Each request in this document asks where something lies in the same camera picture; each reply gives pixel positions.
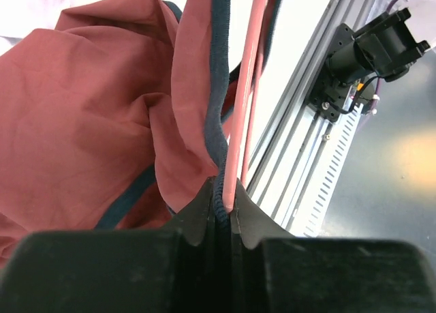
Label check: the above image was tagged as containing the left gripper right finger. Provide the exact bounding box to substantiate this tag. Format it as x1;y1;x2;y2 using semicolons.
230;185;435;312

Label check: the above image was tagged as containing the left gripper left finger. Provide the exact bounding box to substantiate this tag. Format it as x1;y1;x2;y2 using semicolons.
1;179;218;312

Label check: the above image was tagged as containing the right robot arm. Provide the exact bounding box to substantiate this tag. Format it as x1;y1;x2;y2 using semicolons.
326;8;430;85

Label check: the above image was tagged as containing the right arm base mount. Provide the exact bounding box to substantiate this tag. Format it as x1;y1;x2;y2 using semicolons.
306;23;366;123

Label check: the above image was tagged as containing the aluminium mounting rail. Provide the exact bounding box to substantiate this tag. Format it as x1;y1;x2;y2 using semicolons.
247;0;390;237

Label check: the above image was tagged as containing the red tank top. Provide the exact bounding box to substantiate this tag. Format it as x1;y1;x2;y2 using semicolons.
1;0;240;265

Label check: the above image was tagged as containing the slotted cable duct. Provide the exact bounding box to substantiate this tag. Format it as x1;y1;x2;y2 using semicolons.
300;105;362;237

